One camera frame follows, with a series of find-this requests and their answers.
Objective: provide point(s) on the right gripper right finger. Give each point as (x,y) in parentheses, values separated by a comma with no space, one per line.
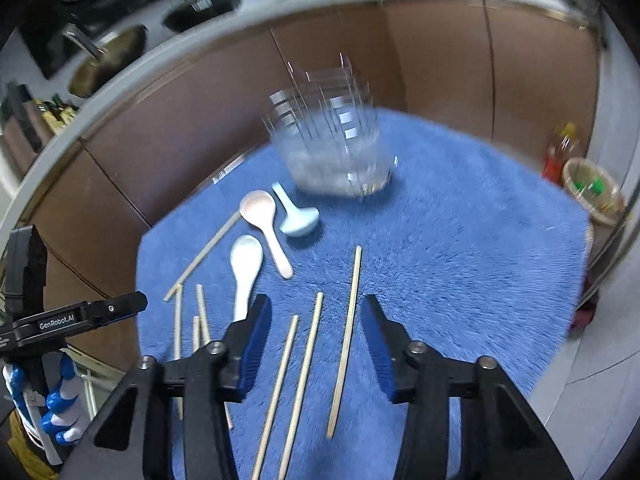
(501,436)

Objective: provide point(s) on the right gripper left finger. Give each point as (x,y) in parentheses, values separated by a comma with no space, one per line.
(130,436)

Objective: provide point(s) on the long diagonal wooden chopstick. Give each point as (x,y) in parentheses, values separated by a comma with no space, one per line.
(209,246)

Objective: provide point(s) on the white ceramic spoon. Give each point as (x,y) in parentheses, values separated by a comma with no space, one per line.
(246,260)

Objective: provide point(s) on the pink ceramic spoon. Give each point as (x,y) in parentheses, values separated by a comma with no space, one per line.
(259,209)

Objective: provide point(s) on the light blue ceramic spoon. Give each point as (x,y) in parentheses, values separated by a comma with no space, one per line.
(298,222)

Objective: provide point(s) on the wooden chopstick angled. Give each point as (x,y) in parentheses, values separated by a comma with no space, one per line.
(206,338)

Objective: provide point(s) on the wooden chopstick short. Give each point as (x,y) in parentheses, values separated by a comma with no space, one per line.
(196,333)

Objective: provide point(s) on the left blue white gloved hand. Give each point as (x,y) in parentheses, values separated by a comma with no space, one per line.
(57,420)

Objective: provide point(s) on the yellow jacket sleeve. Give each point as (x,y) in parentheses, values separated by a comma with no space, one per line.
(31,462)

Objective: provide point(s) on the blue fluffy towel mat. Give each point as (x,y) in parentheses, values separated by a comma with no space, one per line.
(468,249)

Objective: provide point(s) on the knife block with knives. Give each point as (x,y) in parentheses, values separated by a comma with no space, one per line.
(24,130)

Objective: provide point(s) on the oil bottles on counter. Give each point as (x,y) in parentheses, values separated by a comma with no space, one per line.
(57,113)

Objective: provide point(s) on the beige waste bin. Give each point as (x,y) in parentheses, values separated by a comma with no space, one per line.
(595,190)

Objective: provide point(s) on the cooking oil bottle on floor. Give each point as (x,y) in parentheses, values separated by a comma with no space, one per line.
(563,142)

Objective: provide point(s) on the clear utensil holder jar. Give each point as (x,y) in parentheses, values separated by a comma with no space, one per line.
(330,145)

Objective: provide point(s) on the brass coloured wok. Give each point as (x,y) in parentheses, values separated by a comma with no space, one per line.
(103,61)

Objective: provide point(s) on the black wok with lid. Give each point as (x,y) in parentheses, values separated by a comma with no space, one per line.
(196,12)

